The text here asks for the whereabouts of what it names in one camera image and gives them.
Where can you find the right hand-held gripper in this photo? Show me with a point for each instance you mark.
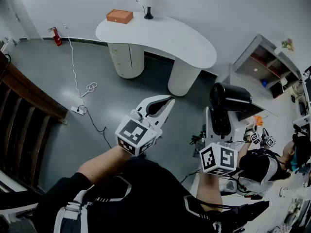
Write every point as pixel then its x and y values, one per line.
pixel 218 159

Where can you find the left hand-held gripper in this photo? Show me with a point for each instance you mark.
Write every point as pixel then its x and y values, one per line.
pixel 132 130

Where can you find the black cylindrical device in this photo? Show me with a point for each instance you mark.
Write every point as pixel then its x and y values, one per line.
pixel 233 97

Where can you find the white curved desk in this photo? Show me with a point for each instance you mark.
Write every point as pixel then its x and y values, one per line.
pixel 158 35

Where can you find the person's right forearm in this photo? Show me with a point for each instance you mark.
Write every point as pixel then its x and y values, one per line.
pixel 209 190

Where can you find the person's left forearm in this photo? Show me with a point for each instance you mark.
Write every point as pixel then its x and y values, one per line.
pixel 104 164

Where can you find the small orange object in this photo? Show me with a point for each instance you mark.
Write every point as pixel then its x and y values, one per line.
pixel 258 121

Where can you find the grey open shelf unit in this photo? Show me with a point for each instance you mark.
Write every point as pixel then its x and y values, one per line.
pixel 264 64

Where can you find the white power strip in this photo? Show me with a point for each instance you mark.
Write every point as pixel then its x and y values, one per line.
pixel 76 110

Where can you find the person's black shirt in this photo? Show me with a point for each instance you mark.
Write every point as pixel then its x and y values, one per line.
pixel 150 198

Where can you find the orange rectangular box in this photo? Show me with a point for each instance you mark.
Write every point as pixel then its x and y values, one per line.
pixel 119 16

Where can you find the small flower decoration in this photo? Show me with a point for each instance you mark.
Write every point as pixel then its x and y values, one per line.
pixel 288 44

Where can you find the red fire extinguisher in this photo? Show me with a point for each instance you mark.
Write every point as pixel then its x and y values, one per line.
pixel 57 36

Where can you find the dark wooden staircase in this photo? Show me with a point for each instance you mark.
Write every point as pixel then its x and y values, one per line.
pixel 26 101

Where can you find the white door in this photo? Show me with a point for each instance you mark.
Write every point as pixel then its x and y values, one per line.
pixel 23 11

